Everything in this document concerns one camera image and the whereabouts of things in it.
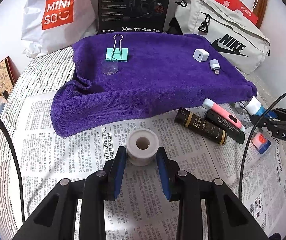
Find white charger cube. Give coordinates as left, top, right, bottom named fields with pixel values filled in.
left=193, top=49, right=209, bottom=63

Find white tape roll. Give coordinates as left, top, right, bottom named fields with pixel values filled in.
left=126, top=129, right=160, bottom=167

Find brown illustrated notebook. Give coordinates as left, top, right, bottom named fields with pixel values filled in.
left=0, top=56, right=21, bottom=100

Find black headset box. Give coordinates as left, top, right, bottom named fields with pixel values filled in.
left=98, top=0, right=174, bottom=34

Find clear plastic cup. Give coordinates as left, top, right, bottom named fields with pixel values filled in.
left=101, top=58, right=120, bottom=75

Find black cable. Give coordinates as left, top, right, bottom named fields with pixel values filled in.
left=0, top=104, right=26, bottom=224
left=238, top=89, right=286, bottom=203

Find purple towel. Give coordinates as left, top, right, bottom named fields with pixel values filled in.
left=51, top=32, right=258, bottom=138

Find white plastic shopping bag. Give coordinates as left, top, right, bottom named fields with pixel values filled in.
left=21, top=0, right=97, bottom=58

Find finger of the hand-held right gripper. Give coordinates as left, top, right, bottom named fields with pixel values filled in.
left=264, top=107, right=286, bottom=124
left=250, top=116, right=286, bottom=137

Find black gold rectangular box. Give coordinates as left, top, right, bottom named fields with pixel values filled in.
left=174, top=107, right=228, bottom=145

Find newspaper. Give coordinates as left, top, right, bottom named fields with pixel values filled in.
left=7, top=92, right=286, bottom=240

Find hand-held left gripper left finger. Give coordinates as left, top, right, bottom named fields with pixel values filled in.
left=14, top=146, right=127, bottom=240

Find brown wooden headboard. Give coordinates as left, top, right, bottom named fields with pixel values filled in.
left=254, top=0, right=269, bottom=29

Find pink white utility knife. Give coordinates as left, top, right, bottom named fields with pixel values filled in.
left=202, top=99, right=246, bottom=132

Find green binder clip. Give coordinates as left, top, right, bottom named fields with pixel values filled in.
left=106, top=34, right=130, bottom=62

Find white usb plug light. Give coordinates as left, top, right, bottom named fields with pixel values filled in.
left=209, top=59, right=221, bottom=75

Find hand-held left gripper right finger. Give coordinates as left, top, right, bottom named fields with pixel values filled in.
left=156, top=146, right=268, bottom=240

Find blue orange eraser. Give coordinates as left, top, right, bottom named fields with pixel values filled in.
left=251, top=132, right=271, bottom=154

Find red paper bag white handles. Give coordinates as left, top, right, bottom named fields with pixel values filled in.
left=215, top=0, right=259, bottom=27

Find blue white bottle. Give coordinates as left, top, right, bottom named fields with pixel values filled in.
left=244, top=95, right=276, bottom=120

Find grey waist bag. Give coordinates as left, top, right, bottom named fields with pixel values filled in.
left=174, top=0, right=271, bottom=75

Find black rectangular device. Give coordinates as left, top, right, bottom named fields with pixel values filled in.
left=204, top=110, right=246, bottom=145

